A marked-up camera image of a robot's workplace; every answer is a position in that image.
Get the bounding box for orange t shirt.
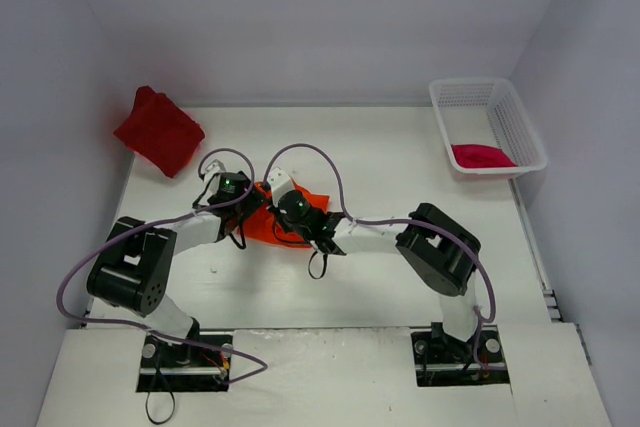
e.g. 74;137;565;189
243;182;330;249

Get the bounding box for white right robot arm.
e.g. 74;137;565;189
266;182;481;359

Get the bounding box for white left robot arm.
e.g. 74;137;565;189
86;171;266;367

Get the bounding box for folded dark red t shirt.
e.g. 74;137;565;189
113;85;205;178

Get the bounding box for magenta t shirt in basket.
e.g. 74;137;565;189
451;144;517;169

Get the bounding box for white plastic basket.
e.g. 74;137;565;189
429;77;548;181

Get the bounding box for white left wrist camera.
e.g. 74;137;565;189
199;159;226;182

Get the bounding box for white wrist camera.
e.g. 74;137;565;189
266;167;296;205
199;159;226;182

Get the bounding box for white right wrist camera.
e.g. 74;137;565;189
266;167;296;205

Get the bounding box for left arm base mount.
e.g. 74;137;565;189
136;335;232;393

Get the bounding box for black cable loop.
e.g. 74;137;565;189
144;366;177;424

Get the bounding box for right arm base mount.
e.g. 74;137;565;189
411;323;510;388

